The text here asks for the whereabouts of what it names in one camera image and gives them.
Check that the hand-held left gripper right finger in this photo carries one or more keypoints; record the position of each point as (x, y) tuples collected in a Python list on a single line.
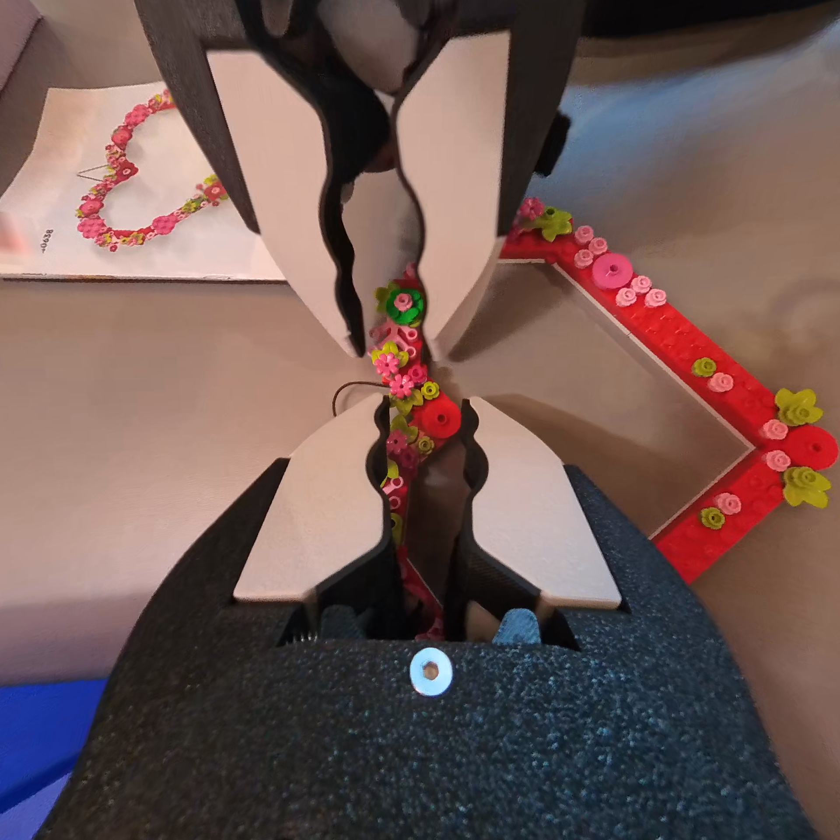
[(531, 525)]

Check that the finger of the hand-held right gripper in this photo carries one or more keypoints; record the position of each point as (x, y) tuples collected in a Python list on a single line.
[(459, 164), (275, 164)]

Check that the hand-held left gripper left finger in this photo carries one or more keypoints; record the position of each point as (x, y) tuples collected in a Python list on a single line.
[(315, 518)]

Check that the red brick heart flower wreath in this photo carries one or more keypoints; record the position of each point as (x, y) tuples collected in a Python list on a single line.
[(689, 334)]

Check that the grey desk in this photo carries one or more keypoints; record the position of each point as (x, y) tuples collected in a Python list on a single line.
[(164, 367)]

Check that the white heart instruction booklet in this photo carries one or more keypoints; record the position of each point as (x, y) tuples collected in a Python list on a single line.
[(197, 243)]

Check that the blue plastic bin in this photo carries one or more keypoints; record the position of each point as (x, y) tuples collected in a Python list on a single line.
[(39, 728)]

